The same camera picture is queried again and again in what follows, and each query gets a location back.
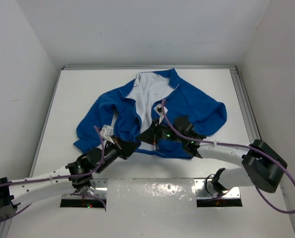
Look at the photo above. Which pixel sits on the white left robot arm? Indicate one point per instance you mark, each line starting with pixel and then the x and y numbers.
pixel 17 195

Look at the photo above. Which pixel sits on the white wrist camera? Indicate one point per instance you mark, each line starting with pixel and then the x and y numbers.
pixel 158 109
pixel 106 131

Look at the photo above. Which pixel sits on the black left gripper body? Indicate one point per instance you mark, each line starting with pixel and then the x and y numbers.
pixel 112 150

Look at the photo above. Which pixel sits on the metal base plate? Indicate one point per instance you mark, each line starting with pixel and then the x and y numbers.
pixel 204 189
pixel 98 189

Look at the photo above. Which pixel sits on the blue fleece zip jacket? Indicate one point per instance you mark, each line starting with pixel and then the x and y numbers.
pixel 130 109

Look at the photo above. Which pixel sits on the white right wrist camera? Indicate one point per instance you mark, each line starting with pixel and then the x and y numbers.
pixel 158 109

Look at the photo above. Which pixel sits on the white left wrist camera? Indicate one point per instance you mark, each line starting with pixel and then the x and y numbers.
pixel 106 131

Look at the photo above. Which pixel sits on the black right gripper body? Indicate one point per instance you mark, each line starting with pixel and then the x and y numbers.
pixel 166 132

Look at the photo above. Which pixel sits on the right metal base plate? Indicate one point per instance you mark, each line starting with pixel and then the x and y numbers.
pixel 204 189

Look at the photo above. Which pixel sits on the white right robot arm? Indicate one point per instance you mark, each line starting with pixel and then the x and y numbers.
pixel 259 165

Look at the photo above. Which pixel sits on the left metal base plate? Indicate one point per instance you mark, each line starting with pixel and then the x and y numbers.
pixel 98 189

